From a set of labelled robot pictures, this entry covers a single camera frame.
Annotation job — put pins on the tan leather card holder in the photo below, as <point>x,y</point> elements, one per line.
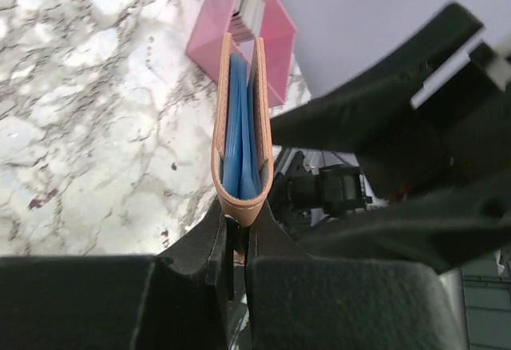
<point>242,158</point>

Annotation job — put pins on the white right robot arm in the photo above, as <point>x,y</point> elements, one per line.
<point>323,186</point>

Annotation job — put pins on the grey credit card stack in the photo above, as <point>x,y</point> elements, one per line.
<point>247,19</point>

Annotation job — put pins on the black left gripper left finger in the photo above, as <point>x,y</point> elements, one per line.
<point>175,300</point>

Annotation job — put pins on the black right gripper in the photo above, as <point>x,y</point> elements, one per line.
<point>443,165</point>

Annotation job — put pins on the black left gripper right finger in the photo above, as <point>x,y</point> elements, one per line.
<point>297,301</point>

